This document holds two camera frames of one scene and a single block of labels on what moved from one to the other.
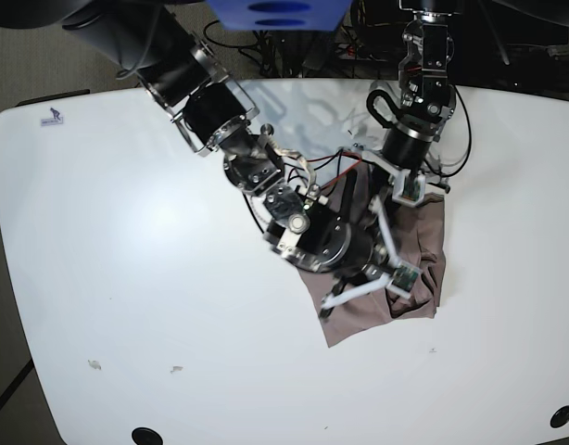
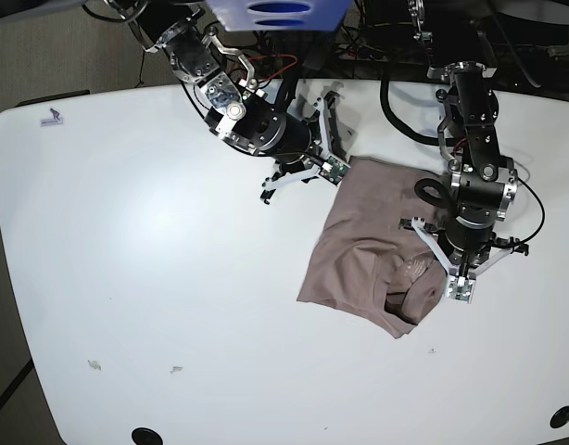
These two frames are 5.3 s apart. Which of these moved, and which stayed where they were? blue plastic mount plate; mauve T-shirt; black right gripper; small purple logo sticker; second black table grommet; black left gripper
Moved: mauve T-shirt; black right gripper; black left gripper
Stayed: blue plastic mount plate; small purple logo sticker; second black table grommet
